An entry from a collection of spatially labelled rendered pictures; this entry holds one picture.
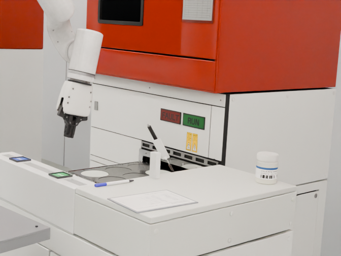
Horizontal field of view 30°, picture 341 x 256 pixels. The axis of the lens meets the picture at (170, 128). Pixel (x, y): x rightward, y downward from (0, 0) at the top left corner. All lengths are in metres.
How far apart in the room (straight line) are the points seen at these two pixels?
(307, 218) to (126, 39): 1.08
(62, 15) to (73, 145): 3.92
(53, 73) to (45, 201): 3.98
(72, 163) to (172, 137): 3.38
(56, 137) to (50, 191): 3.98
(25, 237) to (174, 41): 0.95
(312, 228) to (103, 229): 1.28
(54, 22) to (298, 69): 1.07
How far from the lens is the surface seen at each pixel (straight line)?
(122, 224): 1.75
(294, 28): 2.55
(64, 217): 1.99
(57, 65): 5.93
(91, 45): 1.96
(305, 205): 2.79
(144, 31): 2.52
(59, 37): 2.03
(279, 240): 2.10
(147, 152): 2.59
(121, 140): 2.74
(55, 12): 1.91
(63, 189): 1.97
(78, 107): 1.97
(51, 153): 6.10
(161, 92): 2.52
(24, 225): 1.92
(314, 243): 2.92
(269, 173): 2.07
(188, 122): 2.41
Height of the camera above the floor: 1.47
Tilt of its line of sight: 10 degrees down
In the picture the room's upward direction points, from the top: 3 degrees clockwise
